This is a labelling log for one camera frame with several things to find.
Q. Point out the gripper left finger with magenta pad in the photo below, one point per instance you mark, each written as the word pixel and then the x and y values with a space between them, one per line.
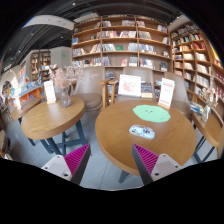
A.
pixel 70 167

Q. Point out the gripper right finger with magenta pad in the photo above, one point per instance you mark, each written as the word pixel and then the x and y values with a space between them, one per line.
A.
pixel 152 166

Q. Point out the green cloud-shaped mouse pad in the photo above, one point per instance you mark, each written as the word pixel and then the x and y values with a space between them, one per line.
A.
pixel 151 113

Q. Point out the round wooden table front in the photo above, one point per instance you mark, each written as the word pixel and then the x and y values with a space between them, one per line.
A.
pixel 145 123

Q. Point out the round wooden table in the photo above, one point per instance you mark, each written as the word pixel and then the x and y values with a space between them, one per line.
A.
pixel 49 122
pixel 145 123

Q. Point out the round wooden table left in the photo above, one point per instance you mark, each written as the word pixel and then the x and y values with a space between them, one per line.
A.
pixel 49 122

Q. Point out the wooden table right edge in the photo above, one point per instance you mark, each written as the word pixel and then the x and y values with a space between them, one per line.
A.
pixel 213 132

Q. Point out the wooden table far left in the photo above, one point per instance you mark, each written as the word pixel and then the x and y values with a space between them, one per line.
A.
pixel 17 114

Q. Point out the white sign card front table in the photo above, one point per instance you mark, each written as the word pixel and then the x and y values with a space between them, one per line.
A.
pixel 166 93

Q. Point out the white sign card table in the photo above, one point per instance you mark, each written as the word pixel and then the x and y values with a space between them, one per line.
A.
pixel 166 93
pixel 49 92

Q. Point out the beige armchair left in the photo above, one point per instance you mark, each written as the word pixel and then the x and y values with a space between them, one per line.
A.
pixel 89 89

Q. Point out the white sign card left table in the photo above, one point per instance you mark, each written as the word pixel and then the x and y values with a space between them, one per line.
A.
pixel 49 92

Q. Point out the white framed picture board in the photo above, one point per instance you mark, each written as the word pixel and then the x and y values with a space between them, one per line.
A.
pixel 129 85

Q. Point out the glass vase with pink flowers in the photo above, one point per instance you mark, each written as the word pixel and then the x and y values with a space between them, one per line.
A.
pixel 63 78

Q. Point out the glass vase with dried flowers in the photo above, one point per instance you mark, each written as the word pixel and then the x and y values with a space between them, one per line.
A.
pixel 211 97

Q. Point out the beige armchair middle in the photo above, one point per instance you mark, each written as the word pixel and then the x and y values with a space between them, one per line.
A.
pixel 147 83

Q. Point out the distant wooden bookshelf left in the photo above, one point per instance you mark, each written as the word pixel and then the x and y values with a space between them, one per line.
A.
pixel 39 64

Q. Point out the wooden bookshelf right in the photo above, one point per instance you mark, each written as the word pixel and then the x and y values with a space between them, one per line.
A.
pixel 196 60

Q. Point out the large wooden bookshelf centre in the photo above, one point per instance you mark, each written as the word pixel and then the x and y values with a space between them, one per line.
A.
pixel 116 41

